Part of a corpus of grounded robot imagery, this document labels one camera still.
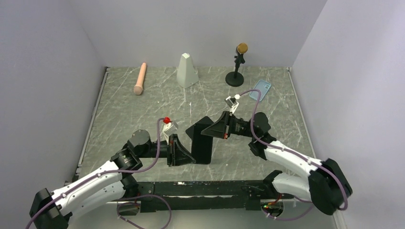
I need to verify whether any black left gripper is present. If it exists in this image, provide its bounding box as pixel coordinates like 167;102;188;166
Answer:
138;134;196;167

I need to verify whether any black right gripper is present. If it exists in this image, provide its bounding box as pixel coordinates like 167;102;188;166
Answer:
201;111;257;140

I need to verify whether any black smartphone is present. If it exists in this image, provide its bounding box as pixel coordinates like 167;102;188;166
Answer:
191;127;213;165
185;116;213;140

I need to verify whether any light blue phone case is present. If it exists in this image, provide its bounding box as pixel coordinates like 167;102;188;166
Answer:
249;80;271;102

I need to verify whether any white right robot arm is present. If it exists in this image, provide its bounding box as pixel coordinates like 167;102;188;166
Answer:
201;111;353;215

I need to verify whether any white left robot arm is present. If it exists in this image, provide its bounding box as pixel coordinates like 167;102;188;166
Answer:
27;130;196;229

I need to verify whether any black microphone stand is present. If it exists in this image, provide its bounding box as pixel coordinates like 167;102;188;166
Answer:
225;51;245;87

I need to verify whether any white cone-shaped metronome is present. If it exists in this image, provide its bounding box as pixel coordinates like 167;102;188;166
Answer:
177;53;199;89

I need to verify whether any pink toy microphone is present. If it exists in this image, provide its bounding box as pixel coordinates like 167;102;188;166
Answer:
133;62;147;95

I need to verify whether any brown microphone head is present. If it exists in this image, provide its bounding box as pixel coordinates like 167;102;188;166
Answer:
236;43;248;54

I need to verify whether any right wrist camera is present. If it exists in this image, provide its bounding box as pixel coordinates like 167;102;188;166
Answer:
224;94;241;114

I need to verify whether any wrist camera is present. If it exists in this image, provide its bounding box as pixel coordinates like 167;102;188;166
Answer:
161;117;178;143
224;94;241;114

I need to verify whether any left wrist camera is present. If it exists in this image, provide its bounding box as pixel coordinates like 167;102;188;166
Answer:
161;117;178;143

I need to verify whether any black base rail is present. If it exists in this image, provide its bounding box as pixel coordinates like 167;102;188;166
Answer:
120;180;293;213

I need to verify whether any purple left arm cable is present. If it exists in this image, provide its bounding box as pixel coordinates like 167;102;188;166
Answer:
25;117;173;229

